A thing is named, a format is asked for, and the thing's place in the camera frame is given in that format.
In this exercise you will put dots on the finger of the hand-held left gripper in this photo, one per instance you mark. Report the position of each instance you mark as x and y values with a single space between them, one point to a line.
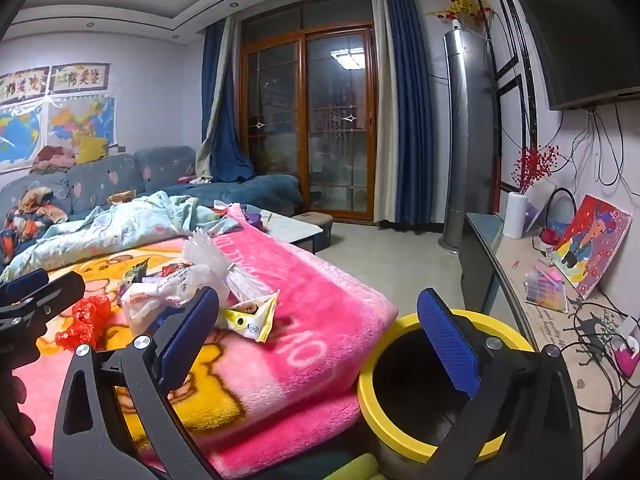
60 292
22 285

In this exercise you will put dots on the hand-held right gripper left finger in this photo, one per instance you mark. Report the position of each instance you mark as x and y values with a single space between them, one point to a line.
192 330

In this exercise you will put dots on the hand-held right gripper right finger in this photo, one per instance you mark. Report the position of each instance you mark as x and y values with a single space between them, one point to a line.
447 345

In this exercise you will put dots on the red plastic wrapper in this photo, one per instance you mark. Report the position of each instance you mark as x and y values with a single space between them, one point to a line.
90 310

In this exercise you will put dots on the white red-print plastic bag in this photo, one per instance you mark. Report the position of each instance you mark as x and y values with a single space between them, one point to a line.
150 295

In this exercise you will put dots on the red snack packet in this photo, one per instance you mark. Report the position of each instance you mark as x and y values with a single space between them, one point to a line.
174 270

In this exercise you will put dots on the yellow snack packet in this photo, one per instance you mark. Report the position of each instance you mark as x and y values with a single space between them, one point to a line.
255 320

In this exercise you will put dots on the purple snack packet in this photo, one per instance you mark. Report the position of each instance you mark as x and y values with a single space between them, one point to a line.
134 274

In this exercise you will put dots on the clear white plastic bundle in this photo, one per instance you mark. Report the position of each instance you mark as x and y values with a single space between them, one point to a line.
210 255

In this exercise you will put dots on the yellow round bin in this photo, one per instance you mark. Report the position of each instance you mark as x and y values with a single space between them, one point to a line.
372 400

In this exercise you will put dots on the person's left hand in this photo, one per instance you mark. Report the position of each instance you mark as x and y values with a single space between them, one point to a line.
19 400

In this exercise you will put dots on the colourful patterned blanket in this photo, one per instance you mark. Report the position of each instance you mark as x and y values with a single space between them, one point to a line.
30 220

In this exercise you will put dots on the light blue printed quilt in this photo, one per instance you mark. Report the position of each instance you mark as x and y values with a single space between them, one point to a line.
100 230

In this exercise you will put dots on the long television stand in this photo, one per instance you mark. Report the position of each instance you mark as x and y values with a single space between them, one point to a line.
505 260

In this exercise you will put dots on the gold foil bag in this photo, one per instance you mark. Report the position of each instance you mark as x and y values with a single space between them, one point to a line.
121 197

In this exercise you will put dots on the clear box of coloured pens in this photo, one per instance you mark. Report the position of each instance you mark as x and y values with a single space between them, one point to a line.
545 285

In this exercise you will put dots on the pink printed bear blanket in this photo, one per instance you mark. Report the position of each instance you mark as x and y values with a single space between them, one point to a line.
310 320

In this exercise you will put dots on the purple cloth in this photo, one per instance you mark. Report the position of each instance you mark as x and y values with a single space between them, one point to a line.
253 220

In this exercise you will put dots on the pile of clothes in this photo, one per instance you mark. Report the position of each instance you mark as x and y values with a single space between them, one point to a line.
52 157

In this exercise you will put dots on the white coffee table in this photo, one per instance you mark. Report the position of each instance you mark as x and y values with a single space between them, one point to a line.
295 230

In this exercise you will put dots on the yellow pillow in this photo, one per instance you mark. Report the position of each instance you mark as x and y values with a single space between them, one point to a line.
92 150

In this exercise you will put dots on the white ribbed vase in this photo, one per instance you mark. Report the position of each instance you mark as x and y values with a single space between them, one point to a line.
515 215

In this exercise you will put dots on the yellow-green cloth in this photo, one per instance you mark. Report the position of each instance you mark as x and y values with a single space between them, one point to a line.
362 467

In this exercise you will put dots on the blue world map poster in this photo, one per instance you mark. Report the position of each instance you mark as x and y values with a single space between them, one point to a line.
20 135

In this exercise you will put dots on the pink clothes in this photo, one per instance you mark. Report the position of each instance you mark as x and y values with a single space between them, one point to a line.
192 179

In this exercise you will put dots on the blue heart-print sofa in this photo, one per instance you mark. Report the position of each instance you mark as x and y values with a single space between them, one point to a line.
270 190

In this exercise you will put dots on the dark storage stool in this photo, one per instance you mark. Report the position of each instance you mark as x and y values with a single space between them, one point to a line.
320 225

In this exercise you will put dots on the colourful country map poster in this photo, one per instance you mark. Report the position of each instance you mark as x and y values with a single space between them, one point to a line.
80 120

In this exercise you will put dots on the pink heart-shaped box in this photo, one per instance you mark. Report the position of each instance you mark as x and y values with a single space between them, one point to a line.
625 360

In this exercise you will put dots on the colourful figure painting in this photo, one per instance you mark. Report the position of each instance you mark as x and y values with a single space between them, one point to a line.
595 240

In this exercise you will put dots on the blue and beige curtain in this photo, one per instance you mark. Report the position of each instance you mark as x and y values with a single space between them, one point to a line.
225 135
410 110

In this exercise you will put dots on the red berry branches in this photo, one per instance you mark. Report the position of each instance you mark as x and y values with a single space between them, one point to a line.
535 165

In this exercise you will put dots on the silver tower air conditioner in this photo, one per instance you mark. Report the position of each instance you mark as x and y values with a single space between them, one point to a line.
467 135

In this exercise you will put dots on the wooden sliding glass door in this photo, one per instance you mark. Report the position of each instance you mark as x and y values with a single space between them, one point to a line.
330 135

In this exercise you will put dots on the yellow and red artificial flowers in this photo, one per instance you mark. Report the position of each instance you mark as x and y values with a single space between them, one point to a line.
462 0

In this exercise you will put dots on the embroidered wall poster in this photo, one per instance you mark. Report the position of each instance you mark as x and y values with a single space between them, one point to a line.
25 85
80 78

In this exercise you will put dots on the black wall frame trim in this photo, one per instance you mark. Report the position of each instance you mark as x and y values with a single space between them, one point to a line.
523 77

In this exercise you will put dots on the small white security camera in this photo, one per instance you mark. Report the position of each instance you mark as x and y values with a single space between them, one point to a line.
456 25

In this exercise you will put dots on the black wall-mounted television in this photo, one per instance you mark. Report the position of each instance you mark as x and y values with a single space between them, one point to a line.
575 35

